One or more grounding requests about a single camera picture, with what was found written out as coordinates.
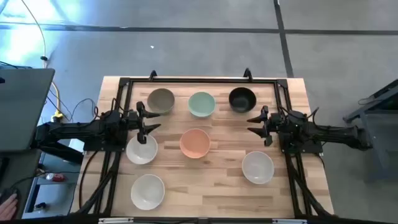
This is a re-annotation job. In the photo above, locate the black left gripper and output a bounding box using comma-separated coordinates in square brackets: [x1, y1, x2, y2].
[126, 101, 162, 146]

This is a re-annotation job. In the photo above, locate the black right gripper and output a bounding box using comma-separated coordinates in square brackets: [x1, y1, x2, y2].
[246, 105, 282, 147]

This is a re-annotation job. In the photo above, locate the olive grey bowl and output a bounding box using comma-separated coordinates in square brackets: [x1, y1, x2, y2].
[146, 88, 175, 114]

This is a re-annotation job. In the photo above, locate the black bowl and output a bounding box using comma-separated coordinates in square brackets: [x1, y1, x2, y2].
[228, 86, 257, 114]

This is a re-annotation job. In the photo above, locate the white ribbed bowl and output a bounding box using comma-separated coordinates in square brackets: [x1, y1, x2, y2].
[126, 133, 159, 166]
[130, 174, 166, 211]

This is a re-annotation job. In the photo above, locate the pale grey bowl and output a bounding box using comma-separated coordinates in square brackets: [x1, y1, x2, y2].
[241, 151, 275, 185]

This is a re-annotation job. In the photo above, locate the mint green bowl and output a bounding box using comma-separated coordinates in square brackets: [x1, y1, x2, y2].
[187, 91, 216, 118]

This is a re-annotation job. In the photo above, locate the orange bowl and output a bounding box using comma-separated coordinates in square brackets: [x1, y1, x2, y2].
[179, 128, 211, 159]

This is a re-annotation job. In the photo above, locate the red drink can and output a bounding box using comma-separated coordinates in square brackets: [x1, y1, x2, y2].
[45, 172, 67, 183]

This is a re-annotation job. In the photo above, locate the blue grey cart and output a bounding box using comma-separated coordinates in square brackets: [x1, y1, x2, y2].
[343, 79, 398, 184]

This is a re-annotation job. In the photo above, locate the grey laptop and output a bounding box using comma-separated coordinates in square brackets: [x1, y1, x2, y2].
[0, 68, 56, 153]

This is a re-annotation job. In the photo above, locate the black computer mouse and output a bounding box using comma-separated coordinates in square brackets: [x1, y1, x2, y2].
[0, 187, 21, 200]

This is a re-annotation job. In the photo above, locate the person's hand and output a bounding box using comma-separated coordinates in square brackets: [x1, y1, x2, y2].
[0, 192, 19, 220]

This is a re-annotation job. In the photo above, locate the black aluminium frame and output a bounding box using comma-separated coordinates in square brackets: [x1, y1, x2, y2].
[70, 76, 335, 218]

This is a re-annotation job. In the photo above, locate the thin black cable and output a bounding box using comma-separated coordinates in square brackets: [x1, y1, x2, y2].
[46, 90, 99, 125]

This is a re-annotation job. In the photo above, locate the thick black cable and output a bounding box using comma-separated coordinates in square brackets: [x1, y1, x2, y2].
[78, 150, 99, 210]

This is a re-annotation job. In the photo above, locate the white bracket strip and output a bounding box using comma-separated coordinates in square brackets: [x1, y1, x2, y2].
[272, 218, 308, 224]
[98, 217, 135, 224]

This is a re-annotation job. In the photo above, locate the yellow cable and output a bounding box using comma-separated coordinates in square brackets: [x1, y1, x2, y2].
[20, 0, 62, 116]

